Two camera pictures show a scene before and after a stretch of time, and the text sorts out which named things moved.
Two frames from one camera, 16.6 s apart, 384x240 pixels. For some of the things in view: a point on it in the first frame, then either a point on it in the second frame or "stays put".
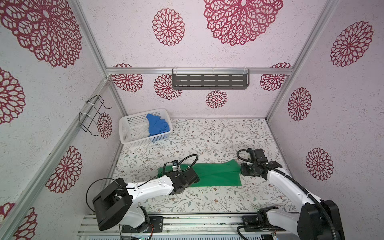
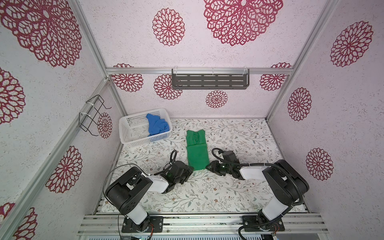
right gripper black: x=243 y=166 to x=214 y=167
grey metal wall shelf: x=210 y=78 stays put
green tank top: x=227 y=174 to x=197 y=149
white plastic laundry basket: x=134 y=129 stays put
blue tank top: x=156 y=125 stays put
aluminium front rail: x=174 y=224 stays put
